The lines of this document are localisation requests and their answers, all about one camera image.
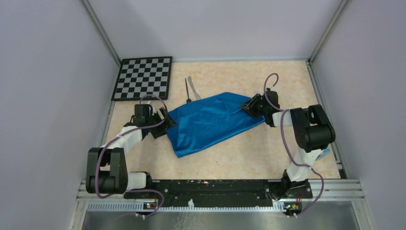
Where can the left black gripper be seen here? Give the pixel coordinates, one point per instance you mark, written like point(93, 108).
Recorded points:
point(161, 131)

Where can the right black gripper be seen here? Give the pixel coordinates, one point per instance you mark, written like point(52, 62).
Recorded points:
point(253, 102)

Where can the blue cloth napkin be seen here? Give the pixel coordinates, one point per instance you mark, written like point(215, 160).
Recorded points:
point(208, 121)

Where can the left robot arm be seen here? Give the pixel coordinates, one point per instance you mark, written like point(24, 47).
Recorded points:
point(107, 171)

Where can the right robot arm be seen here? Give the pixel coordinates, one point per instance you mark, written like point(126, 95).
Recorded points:
point(313, 132)

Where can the dark metal fork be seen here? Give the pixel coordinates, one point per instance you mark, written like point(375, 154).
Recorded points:
point(187, 91)

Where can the silver table knife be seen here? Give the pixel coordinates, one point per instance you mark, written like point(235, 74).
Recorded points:
point(197, 96)

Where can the black white checkerboard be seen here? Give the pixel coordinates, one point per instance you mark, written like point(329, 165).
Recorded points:
point(138, 77)

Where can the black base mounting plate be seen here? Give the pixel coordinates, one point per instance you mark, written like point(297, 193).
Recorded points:
point(220, 193)

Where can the white toothed cable rail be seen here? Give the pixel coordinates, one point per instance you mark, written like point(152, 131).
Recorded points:
point(137, 206)

